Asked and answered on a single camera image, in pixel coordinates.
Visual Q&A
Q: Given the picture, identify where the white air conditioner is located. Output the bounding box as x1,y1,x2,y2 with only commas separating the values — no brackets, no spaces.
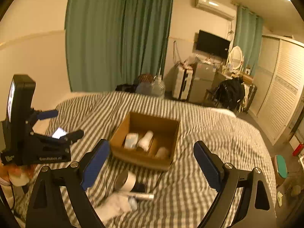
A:
195,0,236,21

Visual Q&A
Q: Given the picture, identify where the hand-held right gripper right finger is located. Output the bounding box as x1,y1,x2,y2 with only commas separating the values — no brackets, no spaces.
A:
193,141,277,228

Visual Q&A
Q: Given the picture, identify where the white tape roll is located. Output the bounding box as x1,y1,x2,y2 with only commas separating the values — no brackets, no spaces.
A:
114,171,137,193

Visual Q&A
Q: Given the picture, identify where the black jacket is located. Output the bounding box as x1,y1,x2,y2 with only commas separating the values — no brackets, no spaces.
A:
214,78,245,110

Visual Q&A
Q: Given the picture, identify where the bluish water jug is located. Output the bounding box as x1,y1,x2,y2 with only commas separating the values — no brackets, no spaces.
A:
135,82,153,96

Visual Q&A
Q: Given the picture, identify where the black bag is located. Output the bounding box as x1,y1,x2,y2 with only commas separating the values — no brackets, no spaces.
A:
115,84,139,93

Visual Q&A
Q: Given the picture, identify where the teal stool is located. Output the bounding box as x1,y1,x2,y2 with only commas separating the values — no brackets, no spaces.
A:
275,154,288,179

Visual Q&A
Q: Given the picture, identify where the wide green curtain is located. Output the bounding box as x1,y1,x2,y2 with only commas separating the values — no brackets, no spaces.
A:
65,0,175,93

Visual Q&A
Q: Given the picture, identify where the black cable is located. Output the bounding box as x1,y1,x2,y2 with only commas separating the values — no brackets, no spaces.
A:
145,146,187,193

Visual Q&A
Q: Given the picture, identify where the small clear bottle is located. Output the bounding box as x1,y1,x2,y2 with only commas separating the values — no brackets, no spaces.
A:
128,198,139,211

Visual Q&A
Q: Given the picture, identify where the grey striped blanket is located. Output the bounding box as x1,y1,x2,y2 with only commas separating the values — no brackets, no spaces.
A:
13,91,278,228

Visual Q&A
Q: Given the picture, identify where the white suitcase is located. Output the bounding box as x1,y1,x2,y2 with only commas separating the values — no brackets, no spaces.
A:
172,64,194,101

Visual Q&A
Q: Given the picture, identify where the small black case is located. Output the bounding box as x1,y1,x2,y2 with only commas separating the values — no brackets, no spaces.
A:
131,183,147,193

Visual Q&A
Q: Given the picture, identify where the white and blue pack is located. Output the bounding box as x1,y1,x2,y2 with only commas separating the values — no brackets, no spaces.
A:
123,132,139,149

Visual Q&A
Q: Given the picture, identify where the oval white mirror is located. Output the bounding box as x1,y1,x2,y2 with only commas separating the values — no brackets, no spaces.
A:
226,46,245,74

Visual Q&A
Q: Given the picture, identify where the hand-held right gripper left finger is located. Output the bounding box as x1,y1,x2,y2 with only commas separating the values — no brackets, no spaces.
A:
25,138,111,228

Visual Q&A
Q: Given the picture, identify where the white tube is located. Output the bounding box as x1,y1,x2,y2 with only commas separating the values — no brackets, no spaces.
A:
128,192,155,200

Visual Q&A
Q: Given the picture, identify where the white cloth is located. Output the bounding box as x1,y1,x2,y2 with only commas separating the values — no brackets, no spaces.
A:
94,193,131,222

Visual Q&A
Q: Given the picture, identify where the small grey jar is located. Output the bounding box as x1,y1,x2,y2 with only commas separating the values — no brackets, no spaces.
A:
155,147,169,158

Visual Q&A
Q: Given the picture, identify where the wooden dressing table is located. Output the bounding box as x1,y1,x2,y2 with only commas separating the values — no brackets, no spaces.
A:
214,70,254,87

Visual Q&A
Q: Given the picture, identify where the red fire extinguisher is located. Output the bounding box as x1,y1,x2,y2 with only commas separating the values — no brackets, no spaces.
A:
292,142,304,157

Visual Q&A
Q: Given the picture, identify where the white plastic bottle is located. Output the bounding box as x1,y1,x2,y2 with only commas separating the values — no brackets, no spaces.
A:
139,130,155,151

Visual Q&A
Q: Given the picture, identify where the white louvred wardrobe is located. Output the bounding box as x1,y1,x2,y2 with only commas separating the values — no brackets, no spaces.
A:
247,34,304,146

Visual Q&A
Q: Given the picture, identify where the black wall television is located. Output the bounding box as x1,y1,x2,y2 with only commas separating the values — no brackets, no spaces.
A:
196,30,231,59

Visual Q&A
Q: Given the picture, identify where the brown cardboard box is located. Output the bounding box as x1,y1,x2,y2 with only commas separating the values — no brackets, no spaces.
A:
110,112,181,171

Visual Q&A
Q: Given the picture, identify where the brown patterned bag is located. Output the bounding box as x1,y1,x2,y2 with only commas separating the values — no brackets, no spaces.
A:
138,73,155,84

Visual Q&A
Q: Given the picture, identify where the lit smartphone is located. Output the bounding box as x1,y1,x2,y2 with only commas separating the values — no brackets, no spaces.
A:
51,127,67,139

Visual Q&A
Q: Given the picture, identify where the small grey fridge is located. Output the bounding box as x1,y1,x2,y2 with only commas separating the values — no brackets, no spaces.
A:
189,61,218,104

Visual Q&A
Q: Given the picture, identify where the person's left forearm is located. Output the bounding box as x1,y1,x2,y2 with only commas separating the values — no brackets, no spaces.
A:
0,163,35,187

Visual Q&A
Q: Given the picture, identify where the narrow green curtain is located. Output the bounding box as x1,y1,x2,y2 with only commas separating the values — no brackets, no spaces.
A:
234,4,264,77

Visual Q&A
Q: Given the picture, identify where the clear water jug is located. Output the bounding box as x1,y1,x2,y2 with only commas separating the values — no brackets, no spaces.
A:
151,75,166,98

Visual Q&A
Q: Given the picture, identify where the wooden chair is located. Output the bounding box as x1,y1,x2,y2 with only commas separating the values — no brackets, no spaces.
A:
204,88,222,108

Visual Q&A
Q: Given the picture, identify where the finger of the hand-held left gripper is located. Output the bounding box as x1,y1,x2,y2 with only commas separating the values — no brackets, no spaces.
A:
33,110,59,124
36,129,85,147

